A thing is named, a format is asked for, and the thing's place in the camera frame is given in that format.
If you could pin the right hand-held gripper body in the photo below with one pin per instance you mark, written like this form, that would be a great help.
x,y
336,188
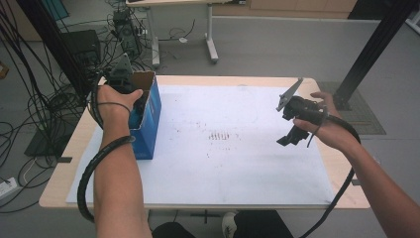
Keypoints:
x,y
305,110

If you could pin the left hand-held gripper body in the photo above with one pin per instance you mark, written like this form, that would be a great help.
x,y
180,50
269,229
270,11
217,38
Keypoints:
x,y
120,77

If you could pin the blue cardboard box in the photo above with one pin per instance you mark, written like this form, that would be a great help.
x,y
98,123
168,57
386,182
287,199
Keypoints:
x,y
150,125

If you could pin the person's left hand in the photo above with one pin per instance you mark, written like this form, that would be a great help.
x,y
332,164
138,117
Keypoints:
x,y
114,105

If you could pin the person's right hand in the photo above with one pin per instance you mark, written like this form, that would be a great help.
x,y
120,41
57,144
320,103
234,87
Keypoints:
x,y
333,132

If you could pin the black computer tower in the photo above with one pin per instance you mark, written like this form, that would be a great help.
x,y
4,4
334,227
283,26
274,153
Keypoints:
x,y
127,33

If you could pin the black equipment case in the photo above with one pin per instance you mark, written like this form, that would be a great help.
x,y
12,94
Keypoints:
x,y
82,46

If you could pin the white table mat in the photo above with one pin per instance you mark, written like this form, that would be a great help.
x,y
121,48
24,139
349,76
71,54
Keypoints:
x,y
231,172

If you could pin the black tape strip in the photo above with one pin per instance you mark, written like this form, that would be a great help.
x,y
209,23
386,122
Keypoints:
x,y
65,159
356,181

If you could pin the person's dark pants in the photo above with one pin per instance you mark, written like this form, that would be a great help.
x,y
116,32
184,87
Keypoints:
x,y
261,226

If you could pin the white-legged background desk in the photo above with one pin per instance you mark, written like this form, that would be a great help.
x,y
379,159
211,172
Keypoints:
x,y
211,39

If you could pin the white power strip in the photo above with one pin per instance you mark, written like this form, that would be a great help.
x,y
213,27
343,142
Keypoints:
x,y
7,188

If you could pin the black metal stand post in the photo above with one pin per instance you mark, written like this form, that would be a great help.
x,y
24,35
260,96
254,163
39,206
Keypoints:
x,y
373,46
49,39

